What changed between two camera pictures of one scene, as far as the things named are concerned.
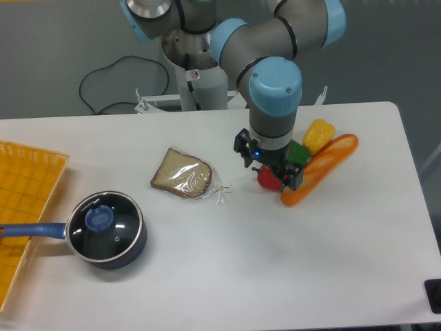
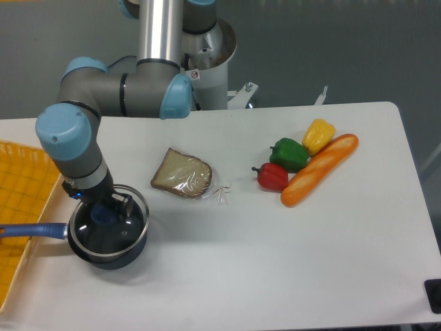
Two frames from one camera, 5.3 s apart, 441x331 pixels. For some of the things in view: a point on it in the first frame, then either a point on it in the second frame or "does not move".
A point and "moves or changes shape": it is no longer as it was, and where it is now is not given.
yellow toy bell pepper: x=317 y=135 does not move
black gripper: x=274 y=158 -> x=98 y=194
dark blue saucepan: x=107 y=229 does not move
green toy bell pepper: x=296 y=154 does not move
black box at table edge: x=433 y=289 does not move
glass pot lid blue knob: x=104 y=226 moves or changes shape
